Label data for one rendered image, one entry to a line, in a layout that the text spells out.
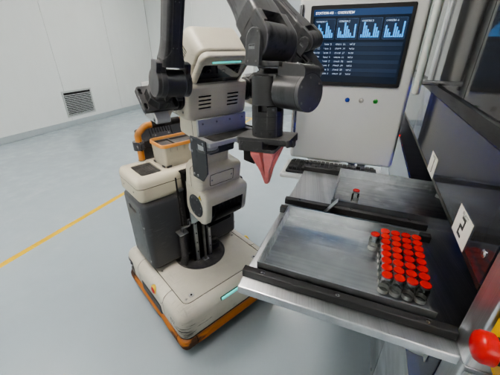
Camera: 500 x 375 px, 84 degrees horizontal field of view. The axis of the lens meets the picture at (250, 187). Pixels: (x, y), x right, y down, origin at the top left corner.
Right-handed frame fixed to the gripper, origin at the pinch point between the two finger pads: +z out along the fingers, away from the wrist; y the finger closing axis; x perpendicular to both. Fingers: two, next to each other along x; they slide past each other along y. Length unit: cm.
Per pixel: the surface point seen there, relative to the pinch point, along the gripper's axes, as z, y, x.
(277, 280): 19.7, 4.5, -6.3
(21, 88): 11, -486, 232
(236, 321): 107, -33, 44
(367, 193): 20, 20, 44
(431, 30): -29, 31, 65
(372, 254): 21.5, 22.8, 12.0
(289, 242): 20.9, 3.1, 9.0
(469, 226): 6.4, 36.8, 5.8
